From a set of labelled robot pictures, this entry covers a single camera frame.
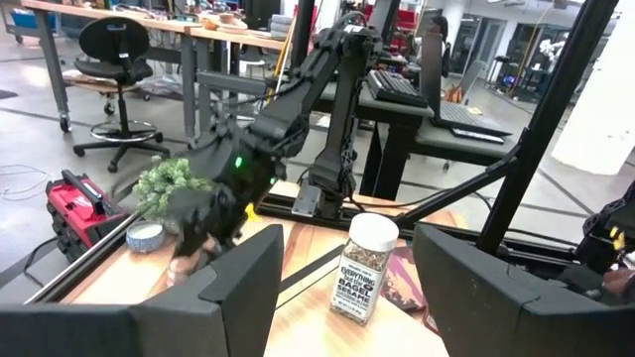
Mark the person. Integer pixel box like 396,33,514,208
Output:
429,14,451,79

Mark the black office stool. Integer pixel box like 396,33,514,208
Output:
72,16,172,175

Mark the black keyboard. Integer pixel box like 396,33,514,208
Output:
364,68,430,109

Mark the black power cable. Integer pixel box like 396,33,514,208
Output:
22,235,62,290

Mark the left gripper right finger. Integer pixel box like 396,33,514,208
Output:
412,223,604,357

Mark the wooden workbench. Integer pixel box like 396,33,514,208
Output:
19,0,287,135

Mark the potted green succulent plant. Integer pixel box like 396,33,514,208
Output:
132,155,215,223

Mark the white-lid bagel seasoning jar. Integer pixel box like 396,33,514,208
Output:
329,212,401,327

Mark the colourful landscape book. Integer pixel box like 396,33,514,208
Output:
379,245,439,334

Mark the small clear-lid brown spice jar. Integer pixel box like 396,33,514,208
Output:
166,236,222,289

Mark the small blue candle bowl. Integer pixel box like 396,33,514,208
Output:
124,220,167,255

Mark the white floor cable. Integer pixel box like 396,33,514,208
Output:
0,163,52,200

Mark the red portable power station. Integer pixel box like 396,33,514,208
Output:
45,169,134,264

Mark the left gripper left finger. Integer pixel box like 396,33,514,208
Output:
128,223,286,357

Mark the open grey laptop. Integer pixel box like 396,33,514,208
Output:
420,30,513,139

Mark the grey desk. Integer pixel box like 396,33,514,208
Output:
317,81,520,202

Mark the black aluminium table frame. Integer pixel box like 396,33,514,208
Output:
23,0,626,304

